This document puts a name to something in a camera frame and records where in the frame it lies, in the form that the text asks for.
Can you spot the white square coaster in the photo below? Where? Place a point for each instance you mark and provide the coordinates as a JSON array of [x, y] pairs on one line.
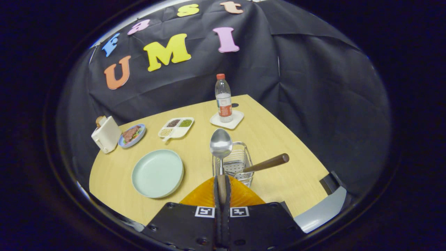
[[237, 120]]

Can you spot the white divided dish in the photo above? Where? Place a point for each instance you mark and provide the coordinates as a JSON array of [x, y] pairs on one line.
[[179, 133]]

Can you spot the clear red-capped water bottle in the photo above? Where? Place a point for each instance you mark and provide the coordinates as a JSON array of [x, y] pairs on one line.
[[223, 97]]

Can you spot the grey chair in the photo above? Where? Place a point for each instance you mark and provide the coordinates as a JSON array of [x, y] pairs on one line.
[[320, 212]]

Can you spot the black backdrop cloth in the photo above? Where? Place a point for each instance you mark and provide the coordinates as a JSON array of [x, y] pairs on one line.
[[313, 104]]

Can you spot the white toaster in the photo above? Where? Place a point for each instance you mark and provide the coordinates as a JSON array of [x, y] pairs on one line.
[[106, 136]]

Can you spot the blue plate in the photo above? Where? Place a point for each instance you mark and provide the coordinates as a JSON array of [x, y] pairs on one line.
[[140, 137]]

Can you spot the brown bread slice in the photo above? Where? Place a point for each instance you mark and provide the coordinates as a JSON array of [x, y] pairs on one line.
[[100, 121]]

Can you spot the metal spoon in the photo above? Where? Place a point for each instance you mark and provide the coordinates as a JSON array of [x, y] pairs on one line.
[[221, 143]]

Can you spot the light green plate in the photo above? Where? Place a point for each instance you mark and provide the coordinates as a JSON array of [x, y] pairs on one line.
[[156, 174]]

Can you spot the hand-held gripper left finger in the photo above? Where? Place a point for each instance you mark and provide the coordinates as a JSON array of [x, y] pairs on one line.
[[216, 226]]

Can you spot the meat and salad food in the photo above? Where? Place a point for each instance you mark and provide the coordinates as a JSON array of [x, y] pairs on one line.
[[130, 133]]

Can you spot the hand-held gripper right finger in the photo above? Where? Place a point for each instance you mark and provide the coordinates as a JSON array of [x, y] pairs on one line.
[[227, 226]]

